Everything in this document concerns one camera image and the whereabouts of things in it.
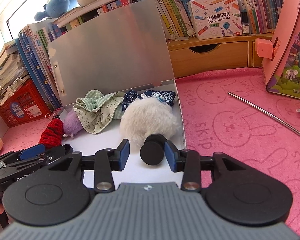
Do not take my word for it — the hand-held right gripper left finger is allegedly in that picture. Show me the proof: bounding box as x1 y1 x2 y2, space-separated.
44 139 130 193

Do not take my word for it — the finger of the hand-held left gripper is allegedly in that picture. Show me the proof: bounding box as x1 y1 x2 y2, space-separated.
0 144 46 165
2 144 74 173

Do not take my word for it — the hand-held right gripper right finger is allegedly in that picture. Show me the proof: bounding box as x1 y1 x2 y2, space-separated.
164 140 257 193

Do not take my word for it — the red yellow crochet piece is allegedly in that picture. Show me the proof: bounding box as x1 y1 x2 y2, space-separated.
39 119 65 148

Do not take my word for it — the black round cap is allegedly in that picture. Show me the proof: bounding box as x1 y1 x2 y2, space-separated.
139 134 167 166

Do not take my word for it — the purple fluffy plush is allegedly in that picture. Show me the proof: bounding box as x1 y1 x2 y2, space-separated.
62 110 84 138

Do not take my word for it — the white fluffy plush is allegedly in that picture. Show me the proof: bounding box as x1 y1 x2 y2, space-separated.
119 99 181 147

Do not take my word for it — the green floral checked cloth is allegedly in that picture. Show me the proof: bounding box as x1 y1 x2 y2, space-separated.
72 90 127 134

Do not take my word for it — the blue patterned pouch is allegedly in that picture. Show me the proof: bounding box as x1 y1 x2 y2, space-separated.
121 89 177 118

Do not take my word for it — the silver file box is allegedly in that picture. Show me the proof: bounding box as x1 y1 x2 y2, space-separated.
47 0 187 189

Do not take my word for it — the red plastic crate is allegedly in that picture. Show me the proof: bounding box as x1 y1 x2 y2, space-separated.
0 79 53 128

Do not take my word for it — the pink rabbit print blanket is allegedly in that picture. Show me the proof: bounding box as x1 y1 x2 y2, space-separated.
0 67 300 233

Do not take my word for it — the stack of worn books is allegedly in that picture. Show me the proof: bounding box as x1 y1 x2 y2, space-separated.
0 39 32 104

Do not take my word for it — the wooden drawer organizer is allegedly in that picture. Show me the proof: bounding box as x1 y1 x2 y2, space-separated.
166 34 275 79

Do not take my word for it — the thin metal rod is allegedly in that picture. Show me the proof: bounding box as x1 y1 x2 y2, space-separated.
227 92 300 143

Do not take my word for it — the white printed cardboard box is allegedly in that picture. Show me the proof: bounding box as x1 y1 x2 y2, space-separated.
189 0 242 40

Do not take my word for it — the blue elephant plush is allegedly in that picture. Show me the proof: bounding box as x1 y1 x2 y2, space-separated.
36 0 83 20

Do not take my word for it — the small black-capped bottle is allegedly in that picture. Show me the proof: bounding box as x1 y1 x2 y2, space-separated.
241 10 250 34

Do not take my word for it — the pink toy display box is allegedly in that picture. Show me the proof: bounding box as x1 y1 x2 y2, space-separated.
255 0 300 100

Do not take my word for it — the row of upright books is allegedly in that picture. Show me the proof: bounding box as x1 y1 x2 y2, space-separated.
15 0 288 110

